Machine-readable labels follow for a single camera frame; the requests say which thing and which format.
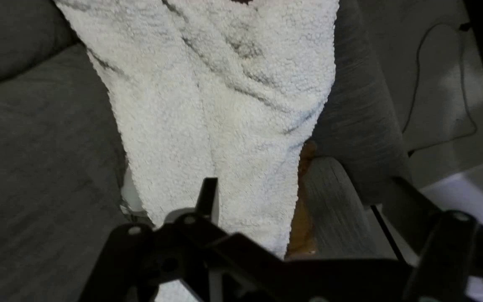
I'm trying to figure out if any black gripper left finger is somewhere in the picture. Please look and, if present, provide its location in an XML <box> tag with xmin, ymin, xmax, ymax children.
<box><xmin>79</xmin><ymin>176</ymin><xmax>289</xmax><ymax>302</ymax></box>

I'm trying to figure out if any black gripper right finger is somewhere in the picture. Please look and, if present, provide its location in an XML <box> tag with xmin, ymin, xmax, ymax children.
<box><xmin>373</xmin><ymin>175</ymin><xmax>483</xmax><ymax>302</ymax></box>

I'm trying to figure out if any white fluffy cloth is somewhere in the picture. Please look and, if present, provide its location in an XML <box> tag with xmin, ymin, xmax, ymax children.
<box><xmin>54</xmin><ymin>0</ymin><xmax>343</xmax><ymax>260</ymax></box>

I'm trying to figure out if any dark grey fabric sofa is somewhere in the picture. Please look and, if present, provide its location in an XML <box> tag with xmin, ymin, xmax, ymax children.
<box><xmin>0</xmin><ymin>0</ymin><xmax>418</xmax><ymax>302</ymax></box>

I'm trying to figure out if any brown cushion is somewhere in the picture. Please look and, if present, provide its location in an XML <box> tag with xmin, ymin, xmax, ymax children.
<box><xmin>286</xmin><ymin>140</ymin><xmax>318</xmax><ymax>259</ymax></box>

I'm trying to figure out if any thin black floor cable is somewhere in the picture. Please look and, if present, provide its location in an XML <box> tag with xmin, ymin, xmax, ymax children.
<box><xmin>401</xmin><ymin>20</ymin><xmax>480</xmax><ymax>156</ymax></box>

